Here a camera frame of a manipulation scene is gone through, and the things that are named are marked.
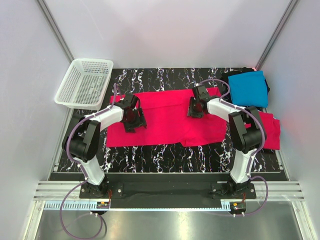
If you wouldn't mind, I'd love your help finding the aluminium frame rail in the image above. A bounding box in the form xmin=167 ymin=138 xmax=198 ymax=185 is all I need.
xmin=33 ymin=181 xmax=305 ymax=212

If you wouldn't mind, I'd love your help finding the red t shirt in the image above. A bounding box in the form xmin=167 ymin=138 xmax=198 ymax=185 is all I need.
xmin=259 ymin=111 xmax=281 ymax=150
xmin=106 ymin=89 xmax=227 ymax=148

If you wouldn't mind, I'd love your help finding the folded black t shirt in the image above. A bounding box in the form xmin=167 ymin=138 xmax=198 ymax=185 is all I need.
xmin=219 ymin=66 xmax=272 ymax=111

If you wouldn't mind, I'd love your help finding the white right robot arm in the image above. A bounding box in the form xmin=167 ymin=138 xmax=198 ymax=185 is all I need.
xmin=187 ymin=84 xmax=267 ymax=185

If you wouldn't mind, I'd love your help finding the folded blue t shirt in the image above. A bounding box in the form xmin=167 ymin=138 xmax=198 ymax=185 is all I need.
xmin=227 ymin=70 xmax=269 ymax=108

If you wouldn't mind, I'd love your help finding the folded red t shirt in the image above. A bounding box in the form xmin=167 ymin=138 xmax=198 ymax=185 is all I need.
xmin=259 ymin=111 xmax=281 ymax=150

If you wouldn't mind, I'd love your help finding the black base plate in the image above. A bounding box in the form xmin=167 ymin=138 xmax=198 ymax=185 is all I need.
xmin=79 ymin=173 xmax=257 ymax=211

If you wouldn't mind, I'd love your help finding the white plastic basket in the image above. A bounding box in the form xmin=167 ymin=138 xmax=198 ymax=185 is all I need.
xmin=54 ymin=58 xmax=114 ymax=111

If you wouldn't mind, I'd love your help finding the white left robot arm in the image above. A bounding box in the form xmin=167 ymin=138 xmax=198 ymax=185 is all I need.
xmin=62 ymin=93 xmax=147 ymax=186

